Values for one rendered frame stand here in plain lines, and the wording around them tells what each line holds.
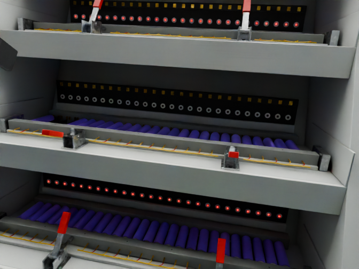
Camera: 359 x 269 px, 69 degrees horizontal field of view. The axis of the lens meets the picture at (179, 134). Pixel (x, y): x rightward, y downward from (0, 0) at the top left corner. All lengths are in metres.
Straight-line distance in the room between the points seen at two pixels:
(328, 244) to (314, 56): 0.29
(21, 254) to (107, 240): 0.15
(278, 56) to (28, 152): 0.44
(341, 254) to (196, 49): 0.36
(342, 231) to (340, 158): 0.10
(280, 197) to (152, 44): 0.31
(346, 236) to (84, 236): 0.42
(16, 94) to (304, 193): 0.57
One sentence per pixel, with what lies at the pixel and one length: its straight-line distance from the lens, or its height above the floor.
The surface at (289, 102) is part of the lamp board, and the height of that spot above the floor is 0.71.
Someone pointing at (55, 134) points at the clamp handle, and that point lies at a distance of 0.43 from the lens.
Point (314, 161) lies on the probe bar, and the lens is 0.47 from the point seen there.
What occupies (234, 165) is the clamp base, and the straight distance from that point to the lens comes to 0.42.
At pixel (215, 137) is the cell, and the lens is 0.49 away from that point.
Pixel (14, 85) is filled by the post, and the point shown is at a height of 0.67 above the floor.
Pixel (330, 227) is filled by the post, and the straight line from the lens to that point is 0.48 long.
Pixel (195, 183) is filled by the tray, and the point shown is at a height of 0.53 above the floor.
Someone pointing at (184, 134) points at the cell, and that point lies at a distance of 0.49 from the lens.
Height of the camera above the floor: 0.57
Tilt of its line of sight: 5 degrees up
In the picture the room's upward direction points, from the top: 7 degrees clockwise
